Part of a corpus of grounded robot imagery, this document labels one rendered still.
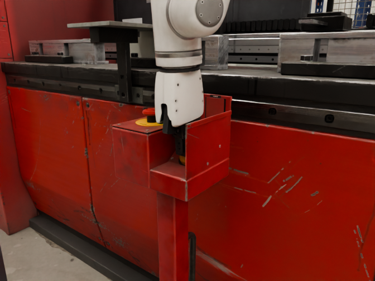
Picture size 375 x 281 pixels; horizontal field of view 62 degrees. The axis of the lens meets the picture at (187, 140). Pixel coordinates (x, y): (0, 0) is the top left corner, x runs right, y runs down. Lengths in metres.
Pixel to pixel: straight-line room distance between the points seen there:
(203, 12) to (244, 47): 0.71
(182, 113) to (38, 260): 1.25
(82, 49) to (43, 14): 0.50
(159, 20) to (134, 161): 0.28
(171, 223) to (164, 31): 0.41
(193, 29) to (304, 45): 0.40
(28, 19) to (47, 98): 0.52
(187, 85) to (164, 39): 0.09
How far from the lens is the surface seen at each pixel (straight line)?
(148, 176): 0.63
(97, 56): 1.31
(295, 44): 0.83
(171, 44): 0.54
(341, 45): 0.80
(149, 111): 0.66
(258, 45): 1.15
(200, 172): 0.60
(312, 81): 0.69
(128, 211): 1.15
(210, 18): 0.48
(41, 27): 1.81
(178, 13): 0.49
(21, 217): 1.91
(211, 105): 0.68
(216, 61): 0.92
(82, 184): 1.33
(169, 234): 0.74
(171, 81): 0.54
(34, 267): 1.64
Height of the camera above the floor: 0.94
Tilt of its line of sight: 17 degrees down
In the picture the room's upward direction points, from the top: straight up
